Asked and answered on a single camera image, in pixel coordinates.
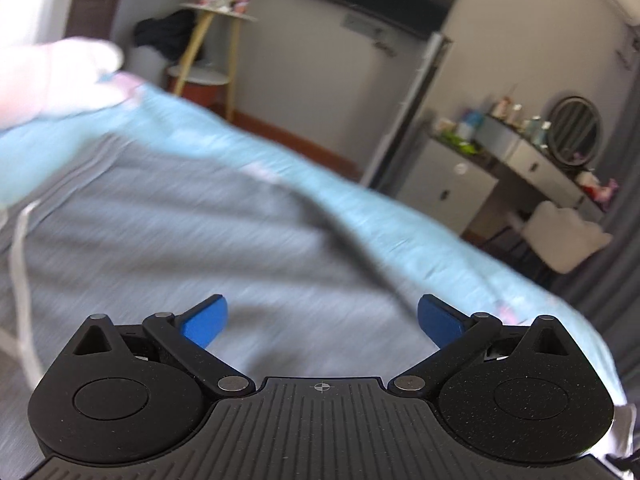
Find grey sweat pants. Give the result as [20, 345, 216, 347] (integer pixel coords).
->
[0, 136, 442, 480]

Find black clothes pile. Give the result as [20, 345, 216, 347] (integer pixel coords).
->
[132, 9, 196, 62]

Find white shell back chair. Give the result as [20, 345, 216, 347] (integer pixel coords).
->
[520, 202, 613, 275]

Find pink white pillow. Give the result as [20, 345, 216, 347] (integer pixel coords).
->
[1, 37, 144, 130]

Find white drawer cabinet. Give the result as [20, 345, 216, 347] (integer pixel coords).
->
[395, 140, 498, 235]

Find grey curtain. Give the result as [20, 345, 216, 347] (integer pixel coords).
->
[549, 154, 640, 376]

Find wall power socket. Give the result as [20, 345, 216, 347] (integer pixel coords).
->
[342, 14, 385, 40]

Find round side table yellow legs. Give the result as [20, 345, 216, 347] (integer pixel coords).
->
[167, 3, 257, 122]

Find white grey dressing table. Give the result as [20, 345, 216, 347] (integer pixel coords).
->
[472, 114, 609, 221]

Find light blue bed sheet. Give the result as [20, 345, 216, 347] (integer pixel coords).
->
[1, 84, 628, 405]

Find round black framed mirror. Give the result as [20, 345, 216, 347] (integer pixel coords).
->
[547, 96, 602, 168]

